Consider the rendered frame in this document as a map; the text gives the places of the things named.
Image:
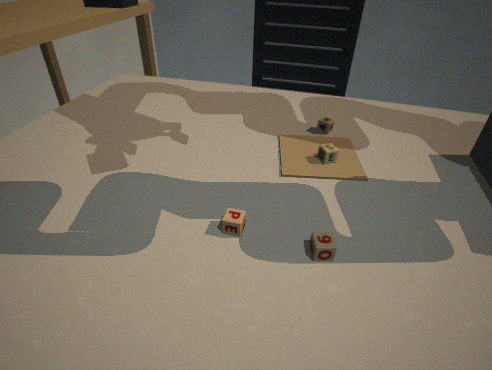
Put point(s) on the tan flat mat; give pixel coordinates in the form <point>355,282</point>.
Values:
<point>299,158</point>

